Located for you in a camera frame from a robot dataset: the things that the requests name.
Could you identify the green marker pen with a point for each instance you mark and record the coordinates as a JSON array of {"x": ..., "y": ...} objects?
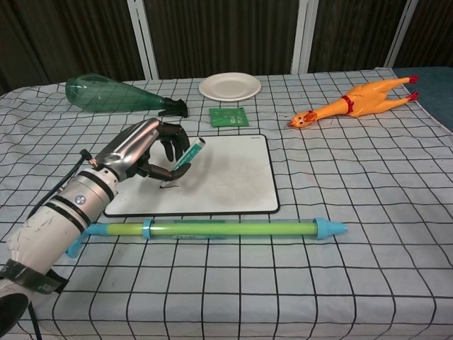
[{"x": 189, "y": 153}]

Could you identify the yellow rubber chicken toy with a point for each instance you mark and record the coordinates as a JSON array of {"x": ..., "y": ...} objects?
[{"x": 357, "y": 102}]

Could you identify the dark corrugated curtain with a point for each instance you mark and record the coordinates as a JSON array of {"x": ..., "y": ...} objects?
[{"x": 219, "y": 35}]

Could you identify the white whiteboard black frame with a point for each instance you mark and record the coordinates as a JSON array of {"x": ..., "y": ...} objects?
[{"x": 226, "y": 173}]

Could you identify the green plastic spray bottle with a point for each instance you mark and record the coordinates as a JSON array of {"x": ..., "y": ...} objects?
[{"x": 113, "y": 95}]

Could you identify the white round plate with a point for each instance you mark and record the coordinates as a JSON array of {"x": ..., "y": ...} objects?
[{"x": 230, "y": 86}]

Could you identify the green foil sachet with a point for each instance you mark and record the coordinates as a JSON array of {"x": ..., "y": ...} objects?
[{"x": 228, "y": 117}]

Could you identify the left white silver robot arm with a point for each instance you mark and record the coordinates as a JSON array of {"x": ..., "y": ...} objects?
[{"x": 60, "y": 219}]

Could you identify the white metal frame post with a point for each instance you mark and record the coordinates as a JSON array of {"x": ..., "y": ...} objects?
[
  {"x": 141, "y": 35},
  {"x": 304, "y": 35},
  {"x": 401, "y": 33}
]

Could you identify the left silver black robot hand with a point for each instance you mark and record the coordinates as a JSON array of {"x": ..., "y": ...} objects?
[{"x": 141, "y": 148}]

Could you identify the white black checkered tablecloth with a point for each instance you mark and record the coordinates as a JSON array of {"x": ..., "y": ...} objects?
[{"x": 283, "y": 269}]

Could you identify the green blue water pump toy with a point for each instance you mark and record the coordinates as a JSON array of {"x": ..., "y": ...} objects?
[{"x": 212, "y": 229}]

